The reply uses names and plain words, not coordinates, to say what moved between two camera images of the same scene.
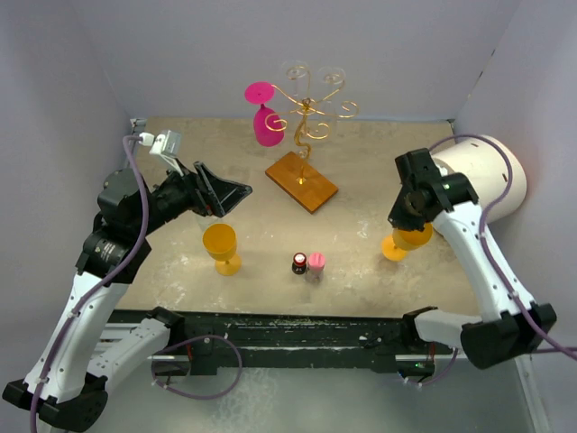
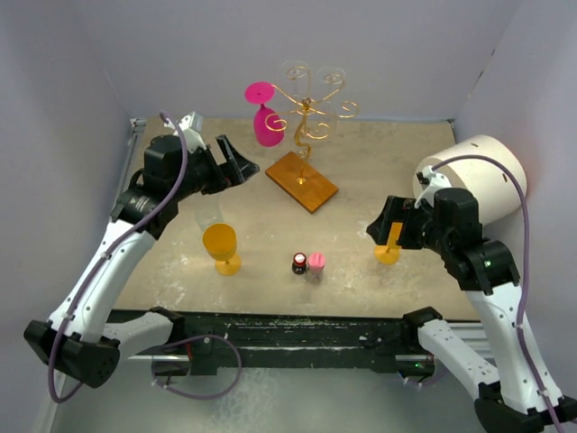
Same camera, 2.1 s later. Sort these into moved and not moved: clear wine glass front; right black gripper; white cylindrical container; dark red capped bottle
Moved: right black gripper
Not moved: clear wine glass front; white cylindrical container; dark red capped bottle
